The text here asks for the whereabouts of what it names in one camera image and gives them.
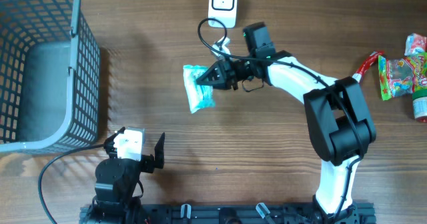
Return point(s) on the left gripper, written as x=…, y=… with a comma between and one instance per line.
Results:
x=147, y=160

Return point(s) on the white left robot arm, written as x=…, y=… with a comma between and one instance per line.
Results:
x=119, y=175

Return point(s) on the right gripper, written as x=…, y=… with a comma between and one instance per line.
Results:
x=225, y=74

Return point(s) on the red snack stick packet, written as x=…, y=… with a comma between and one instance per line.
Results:
x=366, y=64

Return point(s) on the green Haribo gummy bag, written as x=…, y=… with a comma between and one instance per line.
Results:
x=403, y=76

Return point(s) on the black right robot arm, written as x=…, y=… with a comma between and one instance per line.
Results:
x=339, y=122

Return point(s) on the green lid jar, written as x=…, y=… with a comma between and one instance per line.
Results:
x=419, y=105

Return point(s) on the grey plastic shopping basket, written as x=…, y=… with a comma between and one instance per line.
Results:
x=50, y=73

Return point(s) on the teal tissue packet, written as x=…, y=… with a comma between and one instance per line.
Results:
x=199, y=96

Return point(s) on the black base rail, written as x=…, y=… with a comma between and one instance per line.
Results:
x=288, y=213

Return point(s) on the red white candy packet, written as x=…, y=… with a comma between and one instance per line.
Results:
x=415, y=44

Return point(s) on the white barcode scanner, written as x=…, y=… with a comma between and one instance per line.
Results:
x=224, y=11

